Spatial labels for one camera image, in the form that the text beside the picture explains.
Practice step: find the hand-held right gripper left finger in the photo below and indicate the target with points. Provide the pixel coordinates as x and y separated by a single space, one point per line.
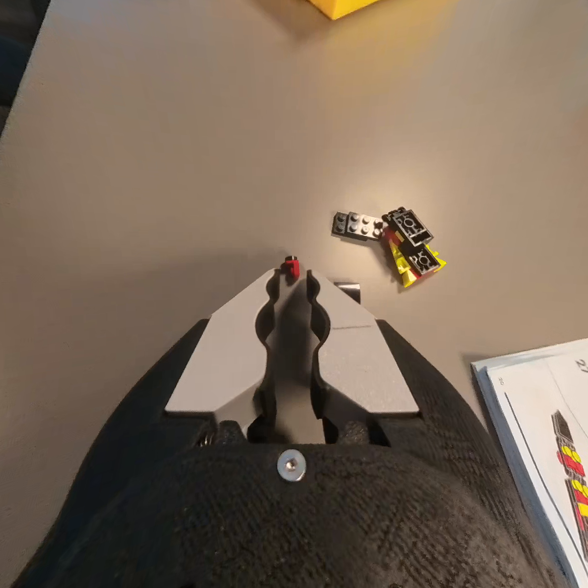
220 367

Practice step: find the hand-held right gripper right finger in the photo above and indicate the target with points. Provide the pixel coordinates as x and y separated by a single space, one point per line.
363 367

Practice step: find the small red toy pin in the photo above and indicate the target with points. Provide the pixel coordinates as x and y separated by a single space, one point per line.
292 267

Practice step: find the red yellow black brick assembly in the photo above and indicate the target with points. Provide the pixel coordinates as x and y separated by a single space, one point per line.
413 248

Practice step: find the yellow plastic bin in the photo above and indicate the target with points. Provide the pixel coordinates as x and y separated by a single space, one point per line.
342 7

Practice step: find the black curved toy tile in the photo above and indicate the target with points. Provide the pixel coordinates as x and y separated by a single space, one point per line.
348 291

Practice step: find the open instruction booklet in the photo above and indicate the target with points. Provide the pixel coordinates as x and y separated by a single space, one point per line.
542 459

